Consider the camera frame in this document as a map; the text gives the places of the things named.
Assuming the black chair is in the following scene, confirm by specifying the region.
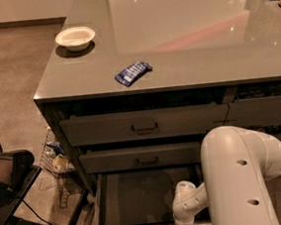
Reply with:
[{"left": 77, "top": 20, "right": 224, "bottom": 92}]
[{"left": 0, "top": 128, "right": 93, "bottom": 225}]

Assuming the wire basket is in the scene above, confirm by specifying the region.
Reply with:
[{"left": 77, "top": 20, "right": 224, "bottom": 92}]
[{"left": 39, "top": 126, "right": 74, "bottom": 209}]

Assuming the black cable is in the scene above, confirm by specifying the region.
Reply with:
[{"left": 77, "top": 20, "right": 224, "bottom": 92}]
[{"left": 20, "top": 194, "right": 59, "bottom": 225}]

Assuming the grey drawer cabinet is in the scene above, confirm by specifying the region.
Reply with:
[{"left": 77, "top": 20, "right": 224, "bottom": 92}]
[{"left": 24, "top": 0, "right": 281, "bottom": 205}]

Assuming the white bowl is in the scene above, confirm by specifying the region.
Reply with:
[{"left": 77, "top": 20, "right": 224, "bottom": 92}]
[{"left": 55, "top": 26, "right": 95, "bottom": 53}]

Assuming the blue snack packet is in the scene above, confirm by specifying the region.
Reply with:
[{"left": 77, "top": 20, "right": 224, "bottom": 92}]
[{"left": 115, "top": 60, "right": 152, "bottom": 87}]

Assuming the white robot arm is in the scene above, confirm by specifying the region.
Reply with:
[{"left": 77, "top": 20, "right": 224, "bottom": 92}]
[{"left": 172, "top": 126, "right": 281, "bottom": 225}]

